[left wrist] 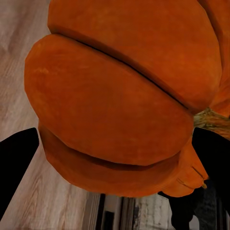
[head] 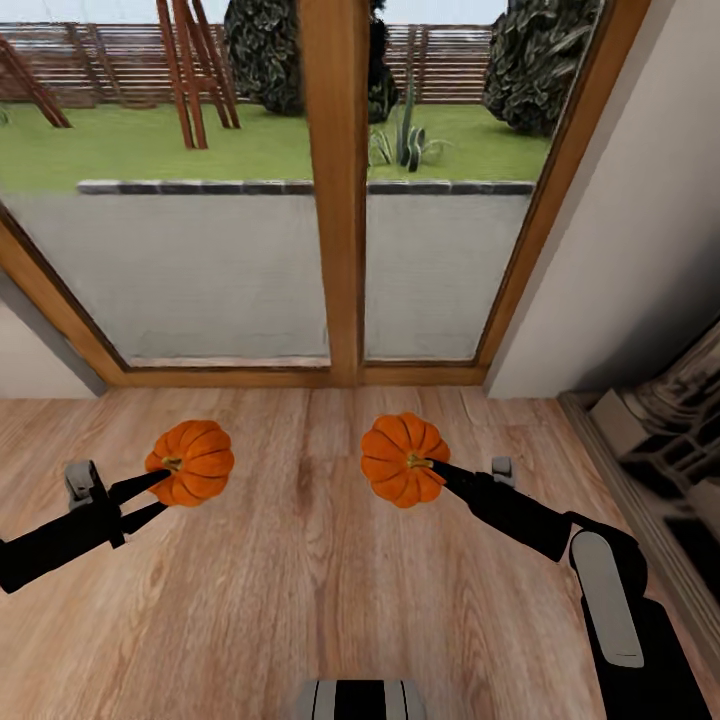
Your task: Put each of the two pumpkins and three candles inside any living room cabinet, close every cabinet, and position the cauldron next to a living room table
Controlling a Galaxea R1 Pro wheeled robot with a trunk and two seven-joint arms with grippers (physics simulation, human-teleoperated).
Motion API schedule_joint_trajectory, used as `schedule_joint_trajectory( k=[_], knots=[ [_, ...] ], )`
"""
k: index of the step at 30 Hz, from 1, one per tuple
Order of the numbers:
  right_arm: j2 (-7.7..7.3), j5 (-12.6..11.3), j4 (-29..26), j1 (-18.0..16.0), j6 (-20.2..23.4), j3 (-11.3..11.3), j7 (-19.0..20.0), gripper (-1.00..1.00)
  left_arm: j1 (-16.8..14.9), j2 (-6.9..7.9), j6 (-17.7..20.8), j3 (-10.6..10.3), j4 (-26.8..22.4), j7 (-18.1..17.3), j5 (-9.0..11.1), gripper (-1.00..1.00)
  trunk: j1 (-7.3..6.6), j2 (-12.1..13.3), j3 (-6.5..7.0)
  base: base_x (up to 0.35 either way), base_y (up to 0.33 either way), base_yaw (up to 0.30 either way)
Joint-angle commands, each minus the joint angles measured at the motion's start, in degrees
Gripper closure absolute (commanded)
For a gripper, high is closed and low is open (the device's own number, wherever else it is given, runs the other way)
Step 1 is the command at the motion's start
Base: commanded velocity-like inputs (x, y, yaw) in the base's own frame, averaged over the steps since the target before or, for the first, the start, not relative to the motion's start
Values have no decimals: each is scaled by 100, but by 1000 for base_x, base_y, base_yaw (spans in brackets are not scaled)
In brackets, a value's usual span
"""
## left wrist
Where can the wood fireplace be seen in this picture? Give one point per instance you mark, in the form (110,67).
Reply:
(153,212)

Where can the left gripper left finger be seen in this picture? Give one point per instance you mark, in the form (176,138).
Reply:
(16,152)

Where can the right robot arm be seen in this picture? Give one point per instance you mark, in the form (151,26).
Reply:
(183,217)

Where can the pumpkin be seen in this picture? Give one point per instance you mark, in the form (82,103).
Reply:
(192,178)
(120,85)

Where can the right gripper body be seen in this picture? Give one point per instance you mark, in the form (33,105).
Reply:
(181,206)

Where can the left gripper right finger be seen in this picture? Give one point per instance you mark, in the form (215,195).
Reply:
(213,151)

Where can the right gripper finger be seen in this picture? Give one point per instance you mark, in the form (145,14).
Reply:
(198,194)

